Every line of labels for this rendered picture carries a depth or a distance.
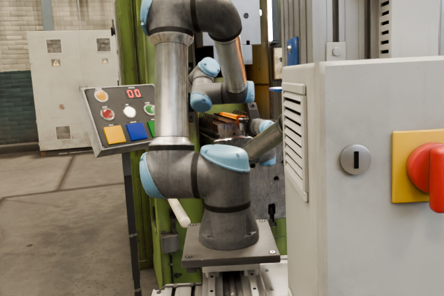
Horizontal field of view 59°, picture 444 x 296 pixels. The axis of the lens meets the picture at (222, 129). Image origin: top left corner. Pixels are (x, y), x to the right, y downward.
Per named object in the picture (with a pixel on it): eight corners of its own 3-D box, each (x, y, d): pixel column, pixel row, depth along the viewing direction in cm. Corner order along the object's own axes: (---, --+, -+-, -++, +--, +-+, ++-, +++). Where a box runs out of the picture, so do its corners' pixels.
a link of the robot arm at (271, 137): (309, 125, 120) (232, 175, 159) (333, 121, 126) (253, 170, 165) (295, 92, 123) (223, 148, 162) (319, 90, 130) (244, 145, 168)
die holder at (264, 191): (289, 217, 204) (286, 133, 198) (219, 228, 194) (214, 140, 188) (250, 189, 258) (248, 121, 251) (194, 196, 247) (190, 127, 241)
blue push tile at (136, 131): (148, 137, 164) (142, 121, 166) (132, 140, 159) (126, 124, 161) (146, 139, 165) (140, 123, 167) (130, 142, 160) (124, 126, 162)
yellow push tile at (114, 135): (126, 141, 158) (120, 124, 160) (109, 144, 153) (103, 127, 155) (124, 143, 159) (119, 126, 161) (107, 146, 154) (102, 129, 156)
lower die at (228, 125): (255, 134, 200) (254, 117, 199) (218, 137, 194) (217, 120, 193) (230, 125, 240) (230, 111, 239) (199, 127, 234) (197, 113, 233)
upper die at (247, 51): (252, 64, 195) (252, 44, 194) (214, 65, 189) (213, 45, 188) (227, 67, 235) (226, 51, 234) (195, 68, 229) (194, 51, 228)
